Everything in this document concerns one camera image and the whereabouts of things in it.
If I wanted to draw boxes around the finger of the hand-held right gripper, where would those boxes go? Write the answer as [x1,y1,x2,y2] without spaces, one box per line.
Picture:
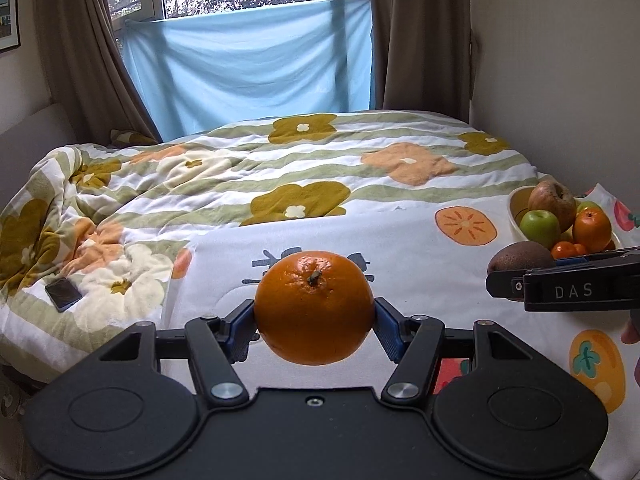
[553,247,640,268]
[485,268,532,303]

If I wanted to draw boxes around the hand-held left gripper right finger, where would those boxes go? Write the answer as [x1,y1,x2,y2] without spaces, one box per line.
[372,297,544,408]

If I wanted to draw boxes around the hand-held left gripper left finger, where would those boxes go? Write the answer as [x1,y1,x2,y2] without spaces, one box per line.
[89,298,260,409]

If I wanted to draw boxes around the large orange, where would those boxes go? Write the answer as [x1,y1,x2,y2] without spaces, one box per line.
[254,250,376,366]
[572,207,614,255]

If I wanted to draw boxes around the brown kiwi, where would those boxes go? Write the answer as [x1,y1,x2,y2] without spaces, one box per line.
[487,240,555,276]

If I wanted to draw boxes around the yellow and white bowl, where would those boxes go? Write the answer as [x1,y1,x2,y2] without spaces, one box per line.
[507,185,624,254]

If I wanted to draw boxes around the person's right hand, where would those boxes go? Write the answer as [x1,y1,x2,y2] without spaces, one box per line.
[620,309,640,384]

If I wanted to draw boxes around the wrinkled brown apple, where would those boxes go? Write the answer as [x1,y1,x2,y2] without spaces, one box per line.
[528,179,578,234]

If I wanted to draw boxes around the white fruit-print cloth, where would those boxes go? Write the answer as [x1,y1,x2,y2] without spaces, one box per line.
[165,182,640,417]

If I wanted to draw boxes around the floral striped blanket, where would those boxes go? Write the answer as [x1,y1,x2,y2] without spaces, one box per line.
[0,109,557,382]

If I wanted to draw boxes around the black smartphone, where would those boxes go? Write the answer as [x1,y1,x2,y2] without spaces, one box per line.
[44,275,84,314]

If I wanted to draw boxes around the yellow floral pillow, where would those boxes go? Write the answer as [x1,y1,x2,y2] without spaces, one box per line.
[109,128,161,147]

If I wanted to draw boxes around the brown curtain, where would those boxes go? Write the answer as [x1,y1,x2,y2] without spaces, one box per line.
[368,0,474,124]
[32,0,164,144]

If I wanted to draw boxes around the light blue hanging cloth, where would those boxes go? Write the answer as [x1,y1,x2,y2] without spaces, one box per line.
[119,0,375,144]

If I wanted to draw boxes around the grey padded headboard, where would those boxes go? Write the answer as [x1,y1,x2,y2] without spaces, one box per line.
[0,103,76,207]

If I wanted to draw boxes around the framed wall picture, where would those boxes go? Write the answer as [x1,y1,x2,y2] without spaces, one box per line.
[0,0,22,56]

